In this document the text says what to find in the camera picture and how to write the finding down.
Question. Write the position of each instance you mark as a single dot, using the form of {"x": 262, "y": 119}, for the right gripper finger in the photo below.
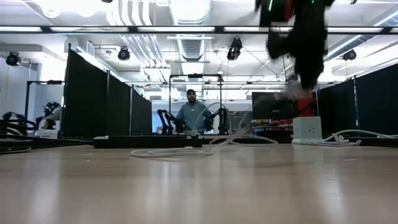
{"x": 311, "y": 76}
{"x": 280, "y": 45}

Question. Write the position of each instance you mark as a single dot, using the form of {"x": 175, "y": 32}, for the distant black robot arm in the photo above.
{"x": 169, "y": 119}
{"x": 221, "y": 121}

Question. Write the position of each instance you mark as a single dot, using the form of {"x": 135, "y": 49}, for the red storage bins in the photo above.
{"x": 306, "y": 107}

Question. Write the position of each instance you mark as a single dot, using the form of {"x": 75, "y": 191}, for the black ceiling spotlight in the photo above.
{"x": 13, "y": 59}
{"x": 123, "y": 54}
{"x": 349, "y": 55}
{"x": 234, "y": 49}

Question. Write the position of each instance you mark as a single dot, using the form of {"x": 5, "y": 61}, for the black computer monitor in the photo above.
{"x": 270, "y": 107}

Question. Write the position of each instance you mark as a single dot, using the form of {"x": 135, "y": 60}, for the pale cube power outlet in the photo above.
{"x": 306, "y": 127}

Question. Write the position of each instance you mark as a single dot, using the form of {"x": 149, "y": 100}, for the black overhead rig bar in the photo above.
{"x": 219, "y": 29}

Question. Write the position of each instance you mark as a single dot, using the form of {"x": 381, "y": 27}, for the black power strip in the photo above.
{"x": 149, "y": 142}

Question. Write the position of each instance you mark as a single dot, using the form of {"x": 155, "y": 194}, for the small white box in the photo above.
{"x": 46, "y": 133}

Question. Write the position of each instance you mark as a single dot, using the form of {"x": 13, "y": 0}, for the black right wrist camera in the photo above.
{"x": 275, "y": 12}

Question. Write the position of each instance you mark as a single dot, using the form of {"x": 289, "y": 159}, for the silver ribbed ventilation duct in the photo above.
{"x": 192, "y": 49}

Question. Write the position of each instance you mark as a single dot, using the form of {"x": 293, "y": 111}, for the distant black station frame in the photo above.
{"x": 194, "y": 75}

